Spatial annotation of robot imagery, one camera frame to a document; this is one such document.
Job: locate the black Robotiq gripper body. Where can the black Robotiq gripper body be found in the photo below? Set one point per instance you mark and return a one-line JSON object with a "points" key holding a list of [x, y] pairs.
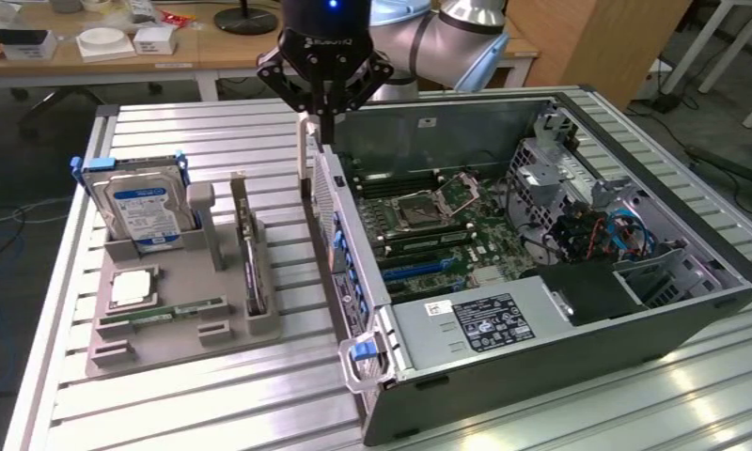
{"points": [[326, 28]]}

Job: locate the graphics card with black fan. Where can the graphics card with black fan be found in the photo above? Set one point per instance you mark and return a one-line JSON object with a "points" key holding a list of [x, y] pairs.
{"points": [[251, 263]]}

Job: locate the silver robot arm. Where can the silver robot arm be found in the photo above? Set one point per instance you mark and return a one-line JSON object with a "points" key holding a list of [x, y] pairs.
{"points": [[451, 47]]}

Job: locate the black round lamp base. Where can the black round lamp base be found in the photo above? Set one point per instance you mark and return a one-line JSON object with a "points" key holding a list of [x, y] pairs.
{"points": [[245, 22]]}

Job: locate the red packet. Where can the red packet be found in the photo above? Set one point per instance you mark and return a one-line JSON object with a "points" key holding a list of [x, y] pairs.
{"points": [[179, 20]]}

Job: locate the small white box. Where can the small white box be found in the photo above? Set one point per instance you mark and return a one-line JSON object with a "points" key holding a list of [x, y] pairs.
{"points": [[154, 42]]}

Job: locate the grey patterned box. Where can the grey patterned box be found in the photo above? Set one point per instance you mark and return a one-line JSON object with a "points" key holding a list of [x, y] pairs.
{"points": [[143, 11]]}

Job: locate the white round holder block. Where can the white round holder block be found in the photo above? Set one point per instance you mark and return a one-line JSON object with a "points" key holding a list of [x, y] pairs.
{"points": [[103, 44]]}

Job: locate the metal CPU socket cover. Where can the metal CPU socket cover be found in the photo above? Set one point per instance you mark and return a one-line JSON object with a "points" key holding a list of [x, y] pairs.
{"points": [[461, 190]]}

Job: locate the white tape roll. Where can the white tape roll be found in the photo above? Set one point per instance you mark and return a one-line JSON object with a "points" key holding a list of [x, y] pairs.
{"points": [[98, 4]]}

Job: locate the CPU socket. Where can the CPU socket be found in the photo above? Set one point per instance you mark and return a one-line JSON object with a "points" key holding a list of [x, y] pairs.
{"points": [[423, 211]]}

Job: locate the wooden desk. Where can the wooden desk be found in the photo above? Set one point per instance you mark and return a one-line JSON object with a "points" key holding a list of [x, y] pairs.
{"points": [[68, 68]]}

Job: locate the black chair base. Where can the black chair base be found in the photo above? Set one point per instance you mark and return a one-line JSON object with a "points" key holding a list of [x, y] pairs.
{"points": [[740, 164], [56, 101]]}

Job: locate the grey cup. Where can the grey cup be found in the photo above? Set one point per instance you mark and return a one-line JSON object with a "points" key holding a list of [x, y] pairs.
{"points": [[66, 5]]}

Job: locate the wooden cabinet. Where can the wooden cabinet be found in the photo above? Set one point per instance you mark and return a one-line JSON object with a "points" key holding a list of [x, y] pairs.
{"points": [[602, 47]]}

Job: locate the metal drive cage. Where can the metal drive cage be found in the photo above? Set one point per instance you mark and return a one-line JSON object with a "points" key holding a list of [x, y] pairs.
{"points": [[539, 183]]}

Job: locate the blue slot retention clip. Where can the blue slot retention clip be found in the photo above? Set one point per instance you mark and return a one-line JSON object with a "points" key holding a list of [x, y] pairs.
{"points": [[346, 258], [335, 230], [362, 310], [354, 280]]}

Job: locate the green motherboard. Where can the green motherboard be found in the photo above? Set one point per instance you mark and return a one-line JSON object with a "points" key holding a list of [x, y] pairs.
{"points": [[483, 221]]}

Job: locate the hard disk in blue caddy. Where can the hard disk in blue caddy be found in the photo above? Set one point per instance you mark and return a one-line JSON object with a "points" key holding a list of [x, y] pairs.
{"points": [[140, 211]]}

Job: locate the white box with black lid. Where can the white box with black lid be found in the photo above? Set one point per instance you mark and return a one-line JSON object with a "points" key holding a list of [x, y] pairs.
{"points": [[26, 47]]}

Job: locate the blue expansion slot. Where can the blue expansion slot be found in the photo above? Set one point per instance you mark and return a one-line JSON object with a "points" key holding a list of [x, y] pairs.
{"points": [[414, 271]]}

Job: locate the black power adapter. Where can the black power adapter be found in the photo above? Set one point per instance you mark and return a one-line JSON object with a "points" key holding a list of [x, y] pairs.
{"points": [[665, 103]]}

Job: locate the black power connector cluster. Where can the black power connector cluster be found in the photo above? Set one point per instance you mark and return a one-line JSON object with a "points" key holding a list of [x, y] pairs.
{"points": [[570, 237]]}

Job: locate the silver chipset heat sink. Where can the silver chipset heat sink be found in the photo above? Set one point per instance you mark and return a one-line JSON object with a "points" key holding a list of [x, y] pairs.
{"points": [[490, 277]]}

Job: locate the silver CPU chip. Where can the silver CPU chip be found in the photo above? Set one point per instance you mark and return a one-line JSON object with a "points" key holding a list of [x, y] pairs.
{"points": [[131, 287]]}

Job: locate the grey power supply unit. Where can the grey power supply unit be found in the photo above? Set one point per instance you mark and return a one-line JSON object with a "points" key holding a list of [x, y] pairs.
{"points": [[426, 338]]}

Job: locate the blue case release latch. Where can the blue case release latch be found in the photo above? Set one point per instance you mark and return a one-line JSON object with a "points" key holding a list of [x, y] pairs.
{"points": [[362, 351]]}

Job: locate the grey parts rack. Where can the grey parts rack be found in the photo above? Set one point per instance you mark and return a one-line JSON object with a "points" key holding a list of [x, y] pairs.
{"points": [[163, 347]]}

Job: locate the grey disk bay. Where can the grey disk bay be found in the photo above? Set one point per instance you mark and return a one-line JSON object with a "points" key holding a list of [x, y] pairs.
{"points": [[658, 282]]}

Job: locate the black open PC case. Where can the black open PC case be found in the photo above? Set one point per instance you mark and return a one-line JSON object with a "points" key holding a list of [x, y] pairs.
{"points": [[539, 376]]}

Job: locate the white table frame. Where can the white table frame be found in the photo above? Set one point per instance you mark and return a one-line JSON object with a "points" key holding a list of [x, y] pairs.
{"points": [[728, 49]]}

